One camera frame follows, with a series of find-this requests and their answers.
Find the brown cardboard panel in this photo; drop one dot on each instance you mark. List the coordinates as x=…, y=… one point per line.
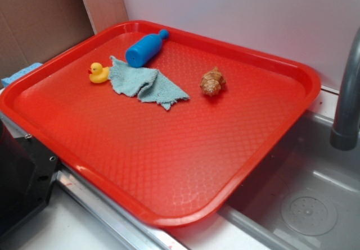
x=35, y=31

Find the red plastic tray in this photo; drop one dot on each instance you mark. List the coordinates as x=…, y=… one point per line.
x=168, y=168

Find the blue sponge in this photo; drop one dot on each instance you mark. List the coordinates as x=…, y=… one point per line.
x=8, y=80

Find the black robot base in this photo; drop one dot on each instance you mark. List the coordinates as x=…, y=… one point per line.
x=28, y=171

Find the yellow rubber duck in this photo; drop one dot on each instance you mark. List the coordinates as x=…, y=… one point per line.
x=98, y=74

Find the blue plastic bottle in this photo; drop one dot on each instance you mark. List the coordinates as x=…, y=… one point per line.
x=145, y=49

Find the grey faucet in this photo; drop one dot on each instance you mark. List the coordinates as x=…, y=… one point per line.
x=345, y=129

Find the grey toy sink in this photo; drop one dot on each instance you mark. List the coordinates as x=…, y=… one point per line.
x=303, y=195

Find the light blue cloth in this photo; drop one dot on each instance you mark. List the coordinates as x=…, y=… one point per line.
x=148, y=85

